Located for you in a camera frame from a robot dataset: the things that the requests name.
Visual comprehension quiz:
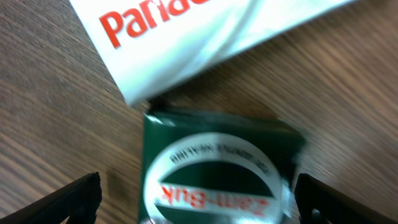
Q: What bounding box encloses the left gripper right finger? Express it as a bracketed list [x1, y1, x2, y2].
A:
[294, 173, 397, 224]

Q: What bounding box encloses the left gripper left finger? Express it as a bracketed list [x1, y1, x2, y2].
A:
[1, 172, 102, 224]

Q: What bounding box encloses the green Zam-Buk box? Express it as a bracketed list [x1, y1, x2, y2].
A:
[139, 109, 305, 223]

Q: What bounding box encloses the white Panadol box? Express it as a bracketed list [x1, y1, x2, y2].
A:
[71, 0, 349, 105]

